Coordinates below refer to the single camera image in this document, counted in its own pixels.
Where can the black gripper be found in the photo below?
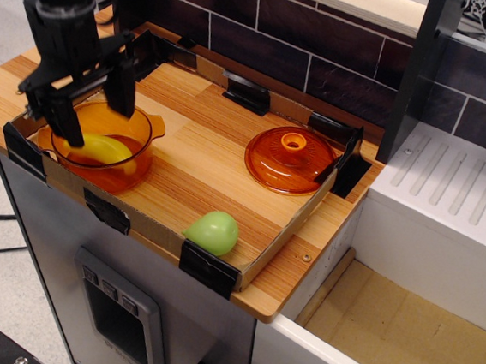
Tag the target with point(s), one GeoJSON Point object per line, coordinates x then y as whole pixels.
{"type": "Point", "coordinates": [73, 60]}

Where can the yellow plastic banana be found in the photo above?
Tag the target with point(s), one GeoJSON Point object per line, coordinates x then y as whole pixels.
{"type": "Point", "coordinates": [100, 150]}

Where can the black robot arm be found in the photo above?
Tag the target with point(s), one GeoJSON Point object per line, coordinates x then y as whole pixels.
{"type": "Point", "coordinates": [75, 60]}

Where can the orange transparent pot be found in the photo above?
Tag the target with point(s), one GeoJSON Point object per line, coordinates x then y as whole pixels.
{"type": "Point", "coordinates": [136, 132]}

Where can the orange transparent pot lid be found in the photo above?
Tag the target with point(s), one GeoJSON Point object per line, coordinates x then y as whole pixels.
{"type": "Point", "coordinates": [288, 160]}

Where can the green plastic pear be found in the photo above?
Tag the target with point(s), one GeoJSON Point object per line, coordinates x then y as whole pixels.
{"type": "Point", "coordinates": [215, 232]}

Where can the grey toy oven front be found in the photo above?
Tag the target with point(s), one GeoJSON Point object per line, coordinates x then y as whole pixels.
{"type": "Point", "coordinates": [115, 300]}

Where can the white toy sink unit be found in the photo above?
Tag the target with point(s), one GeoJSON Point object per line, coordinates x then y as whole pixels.
{"type": "Point", "coordinates": [405, 280]}

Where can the dark grey vertical post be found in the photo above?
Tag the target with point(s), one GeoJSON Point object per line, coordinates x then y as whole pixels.
{"type": "Point", "coordinates": [440, 21]}

